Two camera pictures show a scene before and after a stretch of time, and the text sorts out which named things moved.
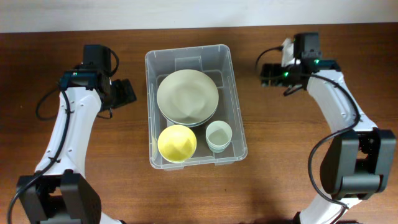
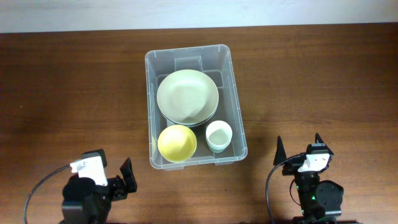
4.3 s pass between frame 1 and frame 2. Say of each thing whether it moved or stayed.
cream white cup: stayed
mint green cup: stayed
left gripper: moved
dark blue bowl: stayed
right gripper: moved
